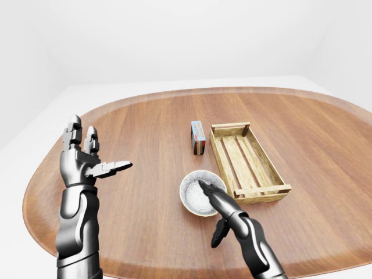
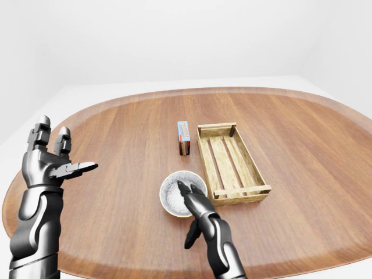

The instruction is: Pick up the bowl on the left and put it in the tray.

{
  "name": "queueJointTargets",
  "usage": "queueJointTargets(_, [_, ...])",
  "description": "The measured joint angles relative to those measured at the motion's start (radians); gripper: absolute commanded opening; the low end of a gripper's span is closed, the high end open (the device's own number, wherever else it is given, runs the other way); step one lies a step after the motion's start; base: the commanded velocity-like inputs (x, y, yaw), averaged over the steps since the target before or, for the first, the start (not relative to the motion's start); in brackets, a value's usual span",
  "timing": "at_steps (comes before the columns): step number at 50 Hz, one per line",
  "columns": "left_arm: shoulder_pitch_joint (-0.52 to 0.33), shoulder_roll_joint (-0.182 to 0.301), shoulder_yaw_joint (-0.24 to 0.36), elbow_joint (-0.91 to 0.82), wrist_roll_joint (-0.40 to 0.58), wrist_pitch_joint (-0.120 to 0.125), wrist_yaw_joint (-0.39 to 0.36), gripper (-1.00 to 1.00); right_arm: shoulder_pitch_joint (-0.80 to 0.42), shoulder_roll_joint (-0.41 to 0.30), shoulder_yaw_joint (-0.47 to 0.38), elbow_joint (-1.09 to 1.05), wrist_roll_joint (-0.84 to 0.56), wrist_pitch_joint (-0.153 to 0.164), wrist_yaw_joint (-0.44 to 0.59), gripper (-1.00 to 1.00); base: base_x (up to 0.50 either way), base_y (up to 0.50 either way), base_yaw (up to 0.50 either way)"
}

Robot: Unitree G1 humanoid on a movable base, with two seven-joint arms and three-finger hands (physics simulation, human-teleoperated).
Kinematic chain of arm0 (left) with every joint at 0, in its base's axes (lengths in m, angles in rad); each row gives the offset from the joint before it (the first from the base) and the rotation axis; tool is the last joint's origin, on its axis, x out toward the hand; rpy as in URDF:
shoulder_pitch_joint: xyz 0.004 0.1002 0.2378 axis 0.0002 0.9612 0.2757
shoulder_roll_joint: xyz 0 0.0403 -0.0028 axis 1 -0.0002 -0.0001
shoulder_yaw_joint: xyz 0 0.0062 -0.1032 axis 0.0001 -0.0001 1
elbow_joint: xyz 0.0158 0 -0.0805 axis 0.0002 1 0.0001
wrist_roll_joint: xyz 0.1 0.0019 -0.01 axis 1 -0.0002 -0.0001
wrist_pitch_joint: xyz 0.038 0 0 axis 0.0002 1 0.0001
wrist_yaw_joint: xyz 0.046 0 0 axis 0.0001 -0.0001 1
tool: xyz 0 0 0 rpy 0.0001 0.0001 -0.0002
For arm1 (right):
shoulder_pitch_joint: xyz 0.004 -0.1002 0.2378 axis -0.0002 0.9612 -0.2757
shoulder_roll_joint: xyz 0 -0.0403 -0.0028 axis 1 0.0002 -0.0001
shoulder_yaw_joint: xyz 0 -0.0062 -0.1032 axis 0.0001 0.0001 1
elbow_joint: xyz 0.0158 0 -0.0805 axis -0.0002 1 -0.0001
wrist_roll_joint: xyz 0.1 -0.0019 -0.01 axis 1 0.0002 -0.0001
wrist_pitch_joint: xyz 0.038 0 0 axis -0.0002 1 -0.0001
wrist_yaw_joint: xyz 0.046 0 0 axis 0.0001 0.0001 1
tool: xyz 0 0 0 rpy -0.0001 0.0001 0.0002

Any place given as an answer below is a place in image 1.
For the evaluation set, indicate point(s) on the black bowl with speckled inside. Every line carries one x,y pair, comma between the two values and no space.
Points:
194,194

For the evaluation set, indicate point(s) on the wooden slat tray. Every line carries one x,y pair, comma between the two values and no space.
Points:
247,162

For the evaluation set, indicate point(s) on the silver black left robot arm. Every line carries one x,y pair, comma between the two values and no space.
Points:
78,232

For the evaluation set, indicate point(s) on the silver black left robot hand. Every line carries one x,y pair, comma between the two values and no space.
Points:
76,165

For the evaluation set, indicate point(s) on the blue printed food box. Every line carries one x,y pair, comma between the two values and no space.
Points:
198,138

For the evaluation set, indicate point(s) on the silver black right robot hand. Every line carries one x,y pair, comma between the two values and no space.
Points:
223,203

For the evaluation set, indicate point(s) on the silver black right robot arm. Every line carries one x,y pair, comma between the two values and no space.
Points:
257,247

